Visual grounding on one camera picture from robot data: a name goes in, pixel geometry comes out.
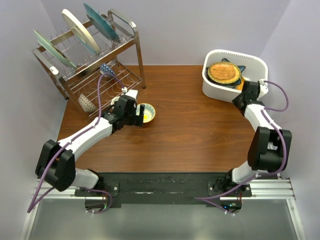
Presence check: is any teal plate in rack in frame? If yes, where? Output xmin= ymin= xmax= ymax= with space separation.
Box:
xmin=83 ymin=3 xmax=121 ymax=43

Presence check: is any orange polka dot plate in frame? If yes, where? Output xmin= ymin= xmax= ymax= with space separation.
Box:
xmin=235 ymin=77 xmax=246 ymax=91

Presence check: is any grey patterned cup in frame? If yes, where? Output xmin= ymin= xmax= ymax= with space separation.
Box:
xmin=78 ymin=93 xmax=97 ymax=114

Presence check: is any yellow patterned plate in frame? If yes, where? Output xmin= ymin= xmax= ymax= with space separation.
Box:
xmin=207 ymin=61 xmax=241 ymax=85

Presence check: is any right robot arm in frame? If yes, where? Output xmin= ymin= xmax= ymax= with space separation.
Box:
xmin=222 ymin=79 xmax=292 ymax=197

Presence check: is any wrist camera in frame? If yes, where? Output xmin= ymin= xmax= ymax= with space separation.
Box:
xmin=121 ymin=87 xmax=139 ymax=100
xmin=257 ymin=79 xmax=269 ymax=100

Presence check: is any purple cable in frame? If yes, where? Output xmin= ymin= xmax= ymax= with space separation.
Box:
xmin=194 ymin=80 xmax=290 ymax=215
xmin=26 ymin=73 xmax=128 ymax=214

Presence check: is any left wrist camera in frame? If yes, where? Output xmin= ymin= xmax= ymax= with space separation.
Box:
xmin=121 ymin=87 xmax=139 ymax=100

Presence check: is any metal dish rack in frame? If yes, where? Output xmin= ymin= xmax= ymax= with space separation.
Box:
xmin=32 ymin=4 xmax=146 ymax=119

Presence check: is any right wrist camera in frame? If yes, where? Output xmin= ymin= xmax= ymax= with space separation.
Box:
xmin=257 ymin=79 xmax=269 ymax=100

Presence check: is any aluminium rail frame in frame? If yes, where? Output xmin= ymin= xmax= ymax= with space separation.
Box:
xmin=18 ymin=92 xmax=307 ymax=240

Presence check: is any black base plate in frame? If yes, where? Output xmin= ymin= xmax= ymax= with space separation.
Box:
xmin=43 ymin=171 xmax=278 ymax=210

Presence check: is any white cup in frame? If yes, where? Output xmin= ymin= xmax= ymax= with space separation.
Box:
xmin=110 ymin=96 xmax=120 ymax=106

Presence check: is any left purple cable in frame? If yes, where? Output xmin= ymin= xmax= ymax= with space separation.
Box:
xmin=26 ymin=73 xmax=128 ymax=214

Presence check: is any small daisy bowl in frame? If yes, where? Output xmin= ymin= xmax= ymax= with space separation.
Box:
xmin=136 ymin=103 xmax=156 ymax=124

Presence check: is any green plate in rack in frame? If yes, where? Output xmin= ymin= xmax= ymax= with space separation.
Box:
xmin=33 ymin=29 xmax=77 ymax=69

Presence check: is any cream plate in rack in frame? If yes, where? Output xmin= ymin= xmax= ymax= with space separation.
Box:
xmin=61 ymin=9 xmax=101 ymax=56

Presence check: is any black dish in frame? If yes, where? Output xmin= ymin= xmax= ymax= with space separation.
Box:
xmin=205 ymin=58 xmax=246 ymax=89

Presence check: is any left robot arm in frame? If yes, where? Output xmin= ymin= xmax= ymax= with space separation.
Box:
xmin=35 ymin=90 xmax=144 ymax=196

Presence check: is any blue zigzag bowl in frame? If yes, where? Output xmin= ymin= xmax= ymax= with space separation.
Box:
xmin=99 ymin=63 xmax=116 ymax=78

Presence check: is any white plastic bin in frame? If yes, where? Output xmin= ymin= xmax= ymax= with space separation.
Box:
xmin=202 ymin=49 xmax=268 ymax=103

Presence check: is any clear glass plate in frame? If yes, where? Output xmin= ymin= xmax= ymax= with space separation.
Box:
xmin=208 ymin=62 xmax=236 ymax=81

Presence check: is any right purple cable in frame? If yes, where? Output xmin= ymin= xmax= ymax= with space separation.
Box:
xmin=194 ymin=80 xmax=290 ymax=215

